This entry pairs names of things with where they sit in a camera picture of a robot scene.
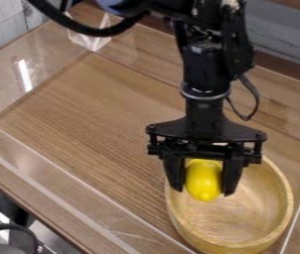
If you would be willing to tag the yellow lemon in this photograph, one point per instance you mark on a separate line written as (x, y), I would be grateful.
(202, 182)

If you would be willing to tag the black metal bracket with screw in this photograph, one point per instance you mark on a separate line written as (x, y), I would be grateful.
(33, 246)

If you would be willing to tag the clear acrylic tray wall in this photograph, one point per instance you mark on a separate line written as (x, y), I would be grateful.
(73, 111)

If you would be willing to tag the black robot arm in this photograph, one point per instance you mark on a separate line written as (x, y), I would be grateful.
(217, 55)

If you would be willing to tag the brown wooden bowl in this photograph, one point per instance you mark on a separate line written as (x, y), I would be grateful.
(241, 223)

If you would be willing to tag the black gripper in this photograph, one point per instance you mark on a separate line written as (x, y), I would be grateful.
(205, 135)

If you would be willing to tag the clear acrylic corner bracket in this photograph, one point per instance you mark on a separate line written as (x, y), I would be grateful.
(88, 42)

